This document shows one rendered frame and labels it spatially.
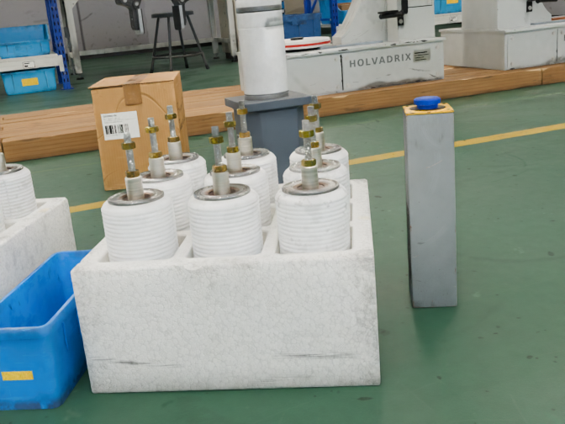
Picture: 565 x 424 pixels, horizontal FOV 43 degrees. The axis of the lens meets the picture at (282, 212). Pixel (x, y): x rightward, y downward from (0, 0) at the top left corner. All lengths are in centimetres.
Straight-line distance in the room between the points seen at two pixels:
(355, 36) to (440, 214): 231
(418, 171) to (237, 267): 34
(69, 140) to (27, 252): 164
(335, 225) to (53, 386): 42
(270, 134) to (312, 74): 168
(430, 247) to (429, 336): 14
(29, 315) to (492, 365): 67
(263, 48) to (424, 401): 80
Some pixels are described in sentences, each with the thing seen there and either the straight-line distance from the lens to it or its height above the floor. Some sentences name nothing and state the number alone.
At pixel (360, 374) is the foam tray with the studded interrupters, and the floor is 2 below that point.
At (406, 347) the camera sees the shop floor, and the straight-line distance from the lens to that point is 106.
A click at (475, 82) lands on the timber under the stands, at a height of 6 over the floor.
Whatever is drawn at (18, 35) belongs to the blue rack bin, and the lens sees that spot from 600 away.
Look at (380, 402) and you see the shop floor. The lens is 93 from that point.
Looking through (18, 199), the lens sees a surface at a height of 21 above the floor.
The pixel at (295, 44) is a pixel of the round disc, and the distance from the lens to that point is 320.
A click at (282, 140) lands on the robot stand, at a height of 22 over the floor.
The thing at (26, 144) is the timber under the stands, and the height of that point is 6.
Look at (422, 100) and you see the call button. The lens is 110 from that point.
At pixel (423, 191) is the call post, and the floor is 19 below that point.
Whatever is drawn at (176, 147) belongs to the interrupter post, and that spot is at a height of 27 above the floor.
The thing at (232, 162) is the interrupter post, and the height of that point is 27.
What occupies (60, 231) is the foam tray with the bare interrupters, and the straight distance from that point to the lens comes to 133.
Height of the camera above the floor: 49
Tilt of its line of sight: 16 degrees down
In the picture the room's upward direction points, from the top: 5 degrees counter-clockwise
